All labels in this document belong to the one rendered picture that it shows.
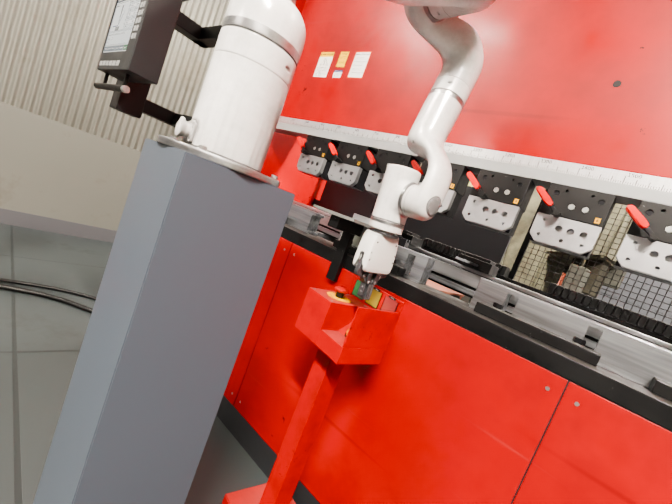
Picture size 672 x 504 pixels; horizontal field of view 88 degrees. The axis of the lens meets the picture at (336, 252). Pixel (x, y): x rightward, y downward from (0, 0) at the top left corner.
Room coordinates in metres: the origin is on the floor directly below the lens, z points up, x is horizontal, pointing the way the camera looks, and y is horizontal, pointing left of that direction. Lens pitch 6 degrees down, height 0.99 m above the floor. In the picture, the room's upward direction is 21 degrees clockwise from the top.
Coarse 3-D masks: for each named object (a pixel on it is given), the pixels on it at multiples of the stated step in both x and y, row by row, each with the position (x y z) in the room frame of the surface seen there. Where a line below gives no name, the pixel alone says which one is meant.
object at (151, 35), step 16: (144, 0) 1.46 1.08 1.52; (160, 0) 1.46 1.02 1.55; (176, 0) 1.51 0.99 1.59; (112, 16) 1.71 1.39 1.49; (144, 16) 1.44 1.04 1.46; (160, 16) 1.48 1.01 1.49; (176, 16) 1.52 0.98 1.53; (144, 32) 1.45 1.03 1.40; (160, 32) 1.49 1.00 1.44; (128, 48) 1.47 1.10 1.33; (144, 48) 1.46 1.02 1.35; (160, 48) 1.50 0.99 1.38; (112, 64) 1.56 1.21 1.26; (128, 64) 1.44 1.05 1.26; (144, 64) 1.47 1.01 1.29; (160, 64) 1.52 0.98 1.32; (128, 80) 1.69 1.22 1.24; (144, 80) 1.53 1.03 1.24
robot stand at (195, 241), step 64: (192, 192) 0.44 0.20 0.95; (256, 192) 0.51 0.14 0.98; (128, 256) 0.49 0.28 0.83; (192, 256) 0.46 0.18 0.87; (256, 256) 0.53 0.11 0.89; (128, 320) 0.43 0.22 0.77; (192, 320) 0.49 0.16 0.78; (128, 384) 0.44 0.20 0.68; (192, 384) 0.51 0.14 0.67; (64, 448) 0.50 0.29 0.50; (128, 448) 0.46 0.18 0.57; (192, 448) 0.54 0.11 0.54
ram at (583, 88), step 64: (320, 0) 1.75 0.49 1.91; (384, 0) 1.51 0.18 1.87; (512, 0) 1.18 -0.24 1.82; (576, 0) 1.07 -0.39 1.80; (640, 0) 0.98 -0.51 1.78; (384, 64) 1.43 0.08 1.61; (512, 64) 1.14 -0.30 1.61; (576, 64) 1.03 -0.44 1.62; (640, 64) 0.94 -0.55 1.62; (384, 128) 1.36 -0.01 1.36; (512, 128) 1.09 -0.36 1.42; (576, 128) 0.99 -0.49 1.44; (640, 128) 0.91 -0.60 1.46; (640, 192) 0.88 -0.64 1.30
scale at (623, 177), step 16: (320, 128) 1.57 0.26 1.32; (336, 128) 1.51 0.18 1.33; (352, 128) 1.46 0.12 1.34; (448, 144) 1.20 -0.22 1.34; (496, 160) 1.09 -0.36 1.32; (512, 160) 1.07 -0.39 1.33; (528, 160) 1.04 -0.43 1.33; (544, 160) 1.02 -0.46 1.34; (592, 176) 0.94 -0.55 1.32; (608, 176) 0.92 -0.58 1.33; (624, 176) 0.90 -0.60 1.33; (640, 176) 0.88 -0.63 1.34; (656, 176) 0.87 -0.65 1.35
